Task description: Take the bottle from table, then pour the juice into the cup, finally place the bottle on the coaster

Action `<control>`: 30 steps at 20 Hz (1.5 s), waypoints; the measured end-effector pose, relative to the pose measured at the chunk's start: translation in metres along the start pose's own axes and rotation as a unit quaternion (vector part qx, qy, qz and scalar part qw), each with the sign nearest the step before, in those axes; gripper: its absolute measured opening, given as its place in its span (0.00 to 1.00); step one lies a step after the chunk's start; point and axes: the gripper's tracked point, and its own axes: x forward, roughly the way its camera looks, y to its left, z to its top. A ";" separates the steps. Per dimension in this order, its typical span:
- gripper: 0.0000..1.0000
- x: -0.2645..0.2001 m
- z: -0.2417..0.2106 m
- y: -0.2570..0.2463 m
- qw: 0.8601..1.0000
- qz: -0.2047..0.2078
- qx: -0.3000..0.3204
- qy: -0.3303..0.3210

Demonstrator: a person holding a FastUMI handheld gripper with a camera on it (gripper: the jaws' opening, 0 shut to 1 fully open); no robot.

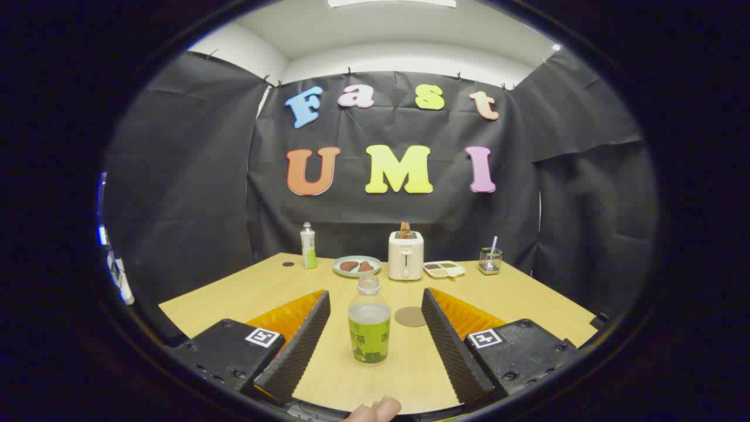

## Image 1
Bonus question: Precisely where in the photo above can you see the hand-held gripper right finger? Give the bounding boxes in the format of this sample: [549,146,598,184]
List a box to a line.
[421,287,584,406]

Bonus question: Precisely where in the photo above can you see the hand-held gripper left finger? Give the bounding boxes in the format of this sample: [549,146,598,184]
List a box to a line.
[167,289,332,405]

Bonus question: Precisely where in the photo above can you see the round brown coaster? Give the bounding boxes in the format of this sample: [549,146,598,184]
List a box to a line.
[394,307,427,328]

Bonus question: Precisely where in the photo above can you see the clear juice bottle green label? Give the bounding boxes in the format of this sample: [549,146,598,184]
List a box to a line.
[348,275,391,365]

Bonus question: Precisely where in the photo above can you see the white and green bottle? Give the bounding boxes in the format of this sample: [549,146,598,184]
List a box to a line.
[300,222,318,270]

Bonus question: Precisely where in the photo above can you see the white divided snack tray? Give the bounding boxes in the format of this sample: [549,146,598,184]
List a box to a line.
[423,261,466,278]

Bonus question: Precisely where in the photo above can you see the pale green plate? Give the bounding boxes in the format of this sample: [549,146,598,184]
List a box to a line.
[332,256,382,278]

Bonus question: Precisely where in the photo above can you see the wooden table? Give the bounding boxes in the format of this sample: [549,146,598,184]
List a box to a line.
[158,253,598,416]

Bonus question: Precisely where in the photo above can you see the cream toaster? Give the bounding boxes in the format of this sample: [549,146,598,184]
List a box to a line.
[388,231,424,281]

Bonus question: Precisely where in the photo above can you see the wire mesh holder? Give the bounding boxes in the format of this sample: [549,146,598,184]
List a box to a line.
[478,247,503,275]

